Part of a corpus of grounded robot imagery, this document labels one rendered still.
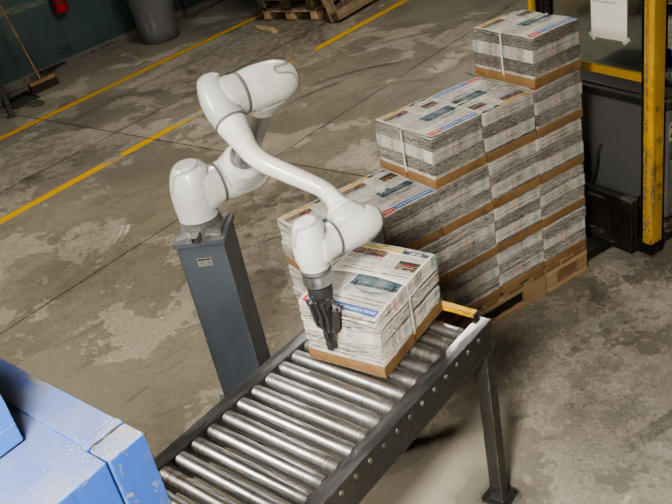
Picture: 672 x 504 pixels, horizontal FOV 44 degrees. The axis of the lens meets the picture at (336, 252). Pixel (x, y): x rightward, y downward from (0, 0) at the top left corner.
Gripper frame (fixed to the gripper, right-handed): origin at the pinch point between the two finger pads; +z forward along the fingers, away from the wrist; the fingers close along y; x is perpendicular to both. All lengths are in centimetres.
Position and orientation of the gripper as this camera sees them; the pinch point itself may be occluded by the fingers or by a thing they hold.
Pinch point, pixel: (330, 338)
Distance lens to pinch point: 251.2
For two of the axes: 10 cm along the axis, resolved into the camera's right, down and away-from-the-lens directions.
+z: 1.7, 8.5, 4.9
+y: -7.7, -2.0, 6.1
